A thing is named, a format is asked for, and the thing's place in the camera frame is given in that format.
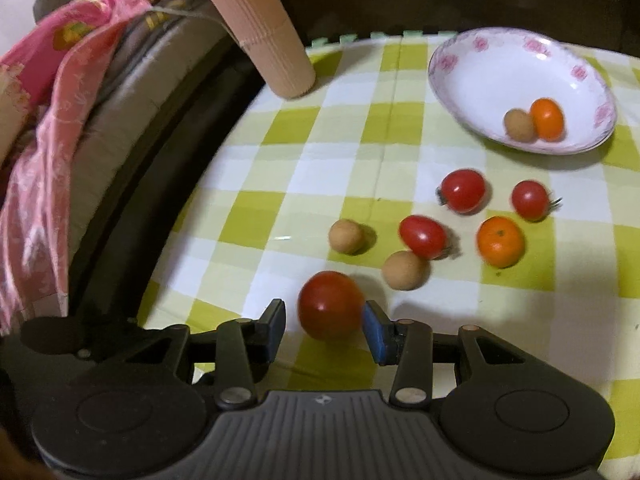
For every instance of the oval red cherry tomato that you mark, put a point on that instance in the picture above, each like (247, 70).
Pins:
(422, 236)

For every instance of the small orange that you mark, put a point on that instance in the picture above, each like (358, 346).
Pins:
(500, 241)
(548, 119)

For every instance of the grey cushion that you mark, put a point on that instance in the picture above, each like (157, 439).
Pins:
(105, 125)

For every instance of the round red cherry tomato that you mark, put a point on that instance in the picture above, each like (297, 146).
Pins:
(463, 190)

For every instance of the brown longan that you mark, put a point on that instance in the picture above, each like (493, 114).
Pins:
(404, 271)
(346, 236)
(517, 125)

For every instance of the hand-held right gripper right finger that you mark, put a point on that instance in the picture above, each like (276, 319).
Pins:
(375, 336)

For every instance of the pink ribbed cup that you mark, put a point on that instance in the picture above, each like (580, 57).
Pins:
(260, 25)

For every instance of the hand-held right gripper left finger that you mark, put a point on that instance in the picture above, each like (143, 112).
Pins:
(274, 334)

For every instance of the red cherry tomato with stem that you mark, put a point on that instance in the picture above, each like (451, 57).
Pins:
(530, 200)

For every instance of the large red tomato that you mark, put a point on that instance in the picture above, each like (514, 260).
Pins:
(330, 305)

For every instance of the green checkered tablecloth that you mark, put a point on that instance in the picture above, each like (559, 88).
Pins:
(325, 160)

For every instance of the white floral plate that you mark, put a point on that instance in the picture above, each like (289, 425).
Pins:
(500, 75)

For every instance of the pink floral cloth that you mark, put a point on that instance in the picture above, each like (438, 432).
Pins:
(40, 160)

